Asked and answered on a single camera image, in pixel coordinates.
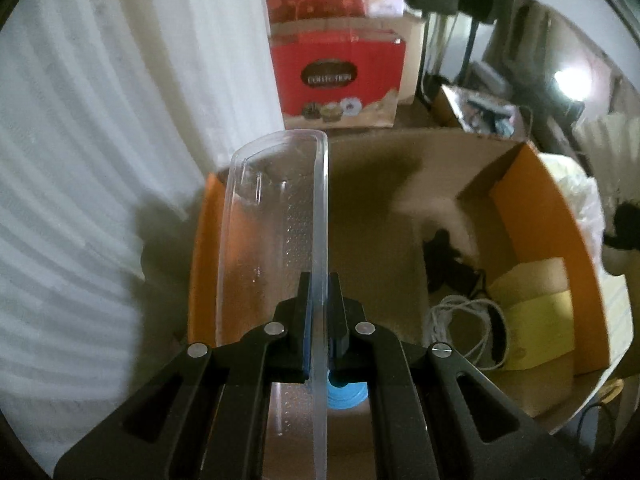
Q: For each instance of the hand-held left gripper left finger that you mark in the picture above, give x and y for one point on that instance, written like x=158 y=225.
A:
x=300 y=340

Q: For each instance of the small open cardboard box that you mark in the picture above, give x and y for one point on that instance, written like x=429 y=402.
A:
x=475 y=110

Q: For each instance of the yellow paper card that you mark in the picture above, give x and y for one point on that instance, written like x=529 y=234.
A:
x=540 y=320

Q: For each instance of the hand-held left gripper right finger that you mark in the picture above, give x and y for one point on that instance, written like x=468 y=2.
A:
x=340 y=340

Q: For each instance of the red box with oval label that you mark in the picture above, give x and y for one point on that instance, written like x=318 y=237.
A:
x=340 y=55

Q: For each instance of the clear plastic container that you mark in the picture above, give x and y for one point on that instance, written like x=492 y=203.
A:
x=270 y=240

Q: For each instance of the orange cardboard box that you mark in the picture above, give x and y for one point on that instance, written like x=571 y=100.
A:
x=370 y=200

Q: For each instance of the white curtain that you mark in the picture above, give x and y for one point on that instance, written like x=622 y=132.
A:
x=100 y=135

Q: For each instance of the yellow plaid tablecloth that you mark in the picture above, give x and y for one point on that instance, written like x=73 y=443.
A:
x=617 y=320

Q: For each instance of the white shuttlecock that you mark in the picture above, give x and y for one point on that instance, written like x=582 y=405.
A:
x=610 y=160

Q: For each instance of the blue tape roll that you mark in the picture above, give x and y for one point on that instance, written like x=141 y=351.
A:
x=350 y=397

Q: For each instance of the black device with bright light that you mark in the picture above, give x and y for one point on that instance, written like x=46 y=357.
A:
x=567 y=82

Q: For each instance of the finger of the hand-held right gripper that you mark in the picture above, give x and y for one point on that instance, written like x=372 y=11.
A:
x=622 y=225

